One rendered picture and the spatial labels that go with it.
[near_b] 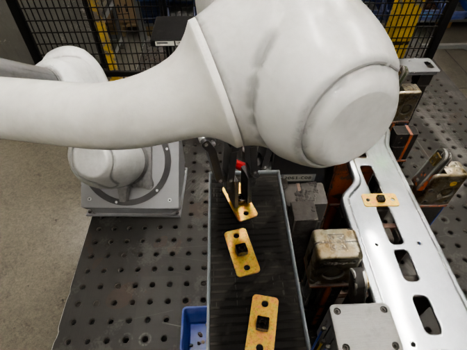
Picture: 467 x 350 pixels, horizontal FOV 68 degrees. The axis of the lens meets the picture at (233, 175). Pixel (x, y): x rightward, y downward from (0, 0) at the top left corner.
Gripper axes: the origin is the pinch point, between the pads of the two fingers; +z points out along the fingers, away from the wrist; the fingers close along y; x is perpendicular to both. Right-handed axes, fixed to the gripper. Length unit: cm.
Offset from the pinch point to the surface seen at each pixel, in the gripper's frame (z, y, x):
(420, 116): 50, 109, 47
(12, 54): 93, -80, 272
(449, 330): 20.1, 28.9, -30.5
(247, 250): 2.9, -3.0, -10.3
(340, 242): 12.2, 16.7, -10.6
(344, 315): 9.1, 7.8, -23.4
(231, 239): 3.8, -4.5, -7.0
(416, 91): 16, 72, 27
